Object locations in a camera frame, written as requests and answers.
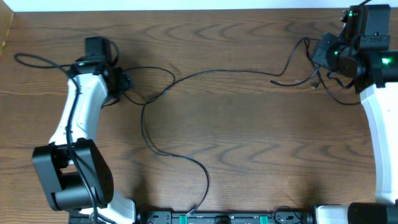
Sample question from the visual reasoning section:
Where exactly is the black white braided cable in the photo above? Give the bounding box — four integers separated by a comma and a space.
123, 36, 310, 217

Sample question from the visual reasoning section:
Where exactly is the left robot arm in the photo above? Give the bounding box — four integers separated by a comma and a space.
32, 37, 136, 223

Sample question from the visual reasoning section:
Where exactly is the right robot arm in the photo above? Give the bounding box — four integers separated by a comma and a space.
302, 1, 397, 223

